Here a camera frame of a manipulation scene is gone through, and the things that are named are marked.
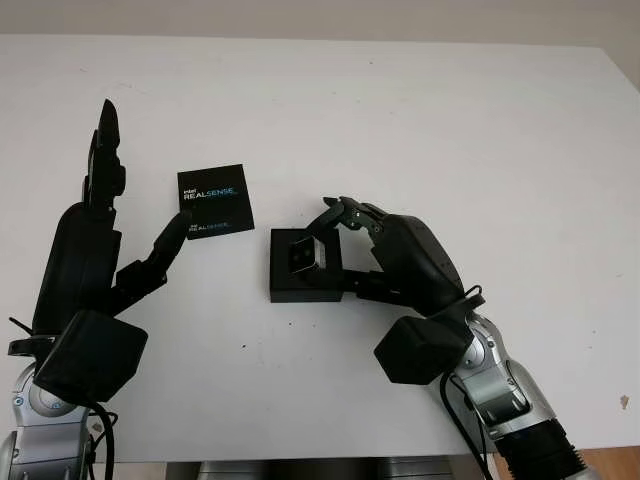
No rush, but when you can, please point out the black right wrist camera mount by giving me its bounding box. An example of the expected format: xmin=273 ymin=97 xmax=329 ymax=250
xmin=373 ymin=312 xmax=474 ymax=386

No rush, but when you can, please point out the silver RealSense camera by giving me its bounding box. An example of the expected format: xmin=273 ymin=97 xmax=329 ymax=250
xmin=287 ymin=238 xmax=329 ymax=275

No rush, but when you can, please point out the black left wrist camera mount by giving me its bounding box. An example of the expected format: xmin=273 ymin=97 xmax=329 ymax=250
xmin=33 ymin=309 xmax=150 ymax=404

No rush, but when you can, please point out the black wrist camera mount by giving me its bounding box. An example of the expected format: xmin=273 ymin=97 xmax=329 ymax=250
xmin=373 ymin=312 xmax=474 ymax=386
xmin=33 ymin=309 xmax=150 ymax=404

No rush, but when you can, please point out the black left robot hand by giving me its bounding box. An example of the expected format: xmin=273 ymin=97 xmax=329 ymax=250
xmin=32 ymin=99 xmax=195 ymax=337

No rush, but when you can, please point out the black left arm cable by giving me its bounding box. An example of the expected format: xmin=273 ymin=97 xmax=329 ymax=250
xmin=74 ymin=394 xmax=117 ymax=480

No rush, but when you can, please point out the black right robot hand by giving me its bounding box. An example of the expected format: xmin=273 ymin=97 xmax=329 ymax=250
xmin=305 ymin=196 xmax=467 ymax=319

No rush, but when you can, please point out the black open box base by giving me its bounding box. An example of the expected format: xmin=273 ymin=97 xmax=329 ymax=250
xmin=268 ymin=227 xmax=346 ymax=305

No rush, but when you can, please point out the black RealSense box lid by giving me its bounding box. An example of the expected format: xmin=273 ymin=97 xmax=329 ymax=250
xmin=177 ymin=163 xmax=255 ymax=241

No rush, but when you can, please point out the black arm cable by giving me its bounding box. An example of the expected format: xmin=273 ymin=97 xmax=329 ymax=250
xmin=74 ymin=394 xmax=117 ymax=480
xmin=439 ymin=374 xmax=501 ymax=480

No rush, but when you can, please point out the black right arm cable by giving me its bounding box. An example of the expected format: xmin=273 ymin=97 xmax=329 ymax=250
xmin=439 ymin=374 xmax=501 ymax=480

